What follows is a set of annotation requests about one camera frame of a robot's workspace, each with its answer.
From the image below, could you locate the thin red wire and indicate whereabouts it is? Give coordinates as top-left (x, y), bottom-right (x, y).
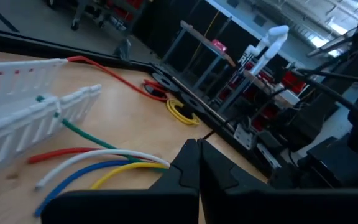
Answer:
top-left (66, 55), bottom-right (171, 103)

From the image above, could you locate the red storage bin rack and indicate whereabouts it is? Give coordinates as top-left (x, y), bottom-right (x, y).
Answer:
top-left (222, 55), bottom-right (303, 133)

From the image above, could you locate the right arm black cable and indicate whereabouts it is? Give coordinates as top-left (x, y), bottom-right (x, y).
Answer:
top-left (296, 68), bottom-right (358, 134)

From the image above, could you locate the white slotted cable duct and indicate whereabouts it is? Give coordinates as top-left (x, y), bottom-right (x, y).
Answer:
top-left (0, 57), bottom-right (103, 179)

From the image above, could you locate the metal cart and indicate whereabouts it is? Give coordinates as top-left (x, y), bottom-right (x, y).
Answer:
top-left (70, 0), bottom-right (150, 35)

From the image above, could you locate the small red box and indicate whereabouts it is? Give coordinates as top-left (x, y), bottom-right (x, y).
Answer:
top-left (211, 38), bottom-right (229, 53)

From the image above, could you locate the white cable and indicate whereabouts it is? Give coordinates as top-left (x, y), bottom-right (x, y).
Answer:
top-left (34, 148), bottom-right (171, 191)

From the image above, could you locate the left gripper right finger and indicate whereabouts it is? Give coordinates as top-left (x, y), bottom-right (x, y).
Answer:
top-left (198, 139), bottom-right (358, 224)

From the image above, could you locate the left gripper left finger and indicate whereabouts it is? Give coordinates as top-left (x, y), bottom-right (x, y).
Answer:
top-left (40, 138), bottom-right (200, 224)

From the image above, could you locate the yellow wire spool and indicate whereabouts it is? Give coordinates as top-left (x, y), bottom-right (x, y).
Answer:
top-left (165, 93), bottom-right (207, 126)

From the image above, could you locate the wooden workbench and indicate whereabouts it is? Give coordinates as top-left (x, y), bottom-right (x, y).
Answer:
top-left (161, 19), bottom-right (237, 91)

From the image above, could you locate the bundle of coloured cables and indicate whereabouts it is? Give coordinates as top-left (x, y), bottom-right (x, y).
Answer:
top-left (33, 159), bottom-right (138, 218)
top-left (35, 95), bottom-right (169, 174)

